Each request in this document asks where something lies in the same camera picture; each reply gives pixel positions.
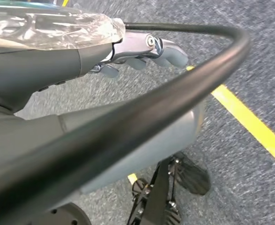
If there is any black ribbed robot foot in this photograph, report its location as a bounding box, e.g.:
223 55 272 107
131 177 150 201
174 151 211 196

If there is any yellow floor tape square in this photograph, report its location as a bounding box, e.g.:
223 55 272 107
128 65 275 186

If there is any dark round robot hip cover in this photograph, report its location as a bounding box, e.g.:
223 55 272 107
27 202 92 225

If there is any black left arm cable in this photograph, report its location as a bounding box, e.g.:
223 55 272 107
0 22 251 218

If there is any black robot leg base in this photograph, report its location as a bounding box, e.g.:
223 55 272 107
127 157 182 225

